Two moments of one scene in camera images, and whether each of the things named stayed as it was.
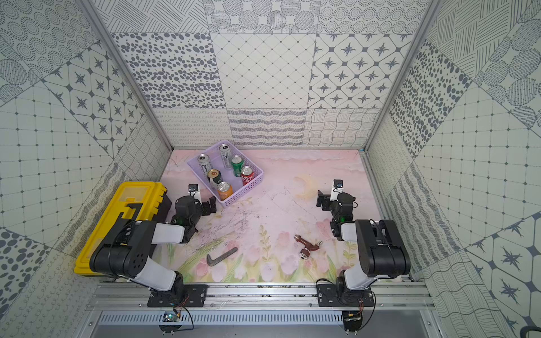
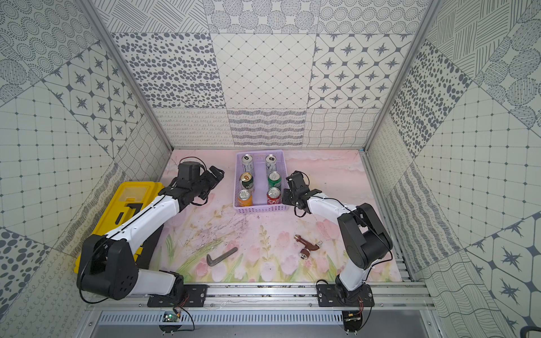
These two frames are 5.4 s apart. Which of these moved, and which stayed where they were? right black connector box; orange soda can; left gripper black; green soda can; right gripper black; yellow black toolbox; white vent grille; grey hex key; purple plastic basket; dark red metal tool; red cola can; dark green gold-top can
Moved: orange soda can; red cola can; dark green gold-top can; purple plastic basket; right gripper black; green soda can; left gripper black
Stayed: grey hex key; white vent grille; right black connector box; yellow black toolbox; dark red metal tool
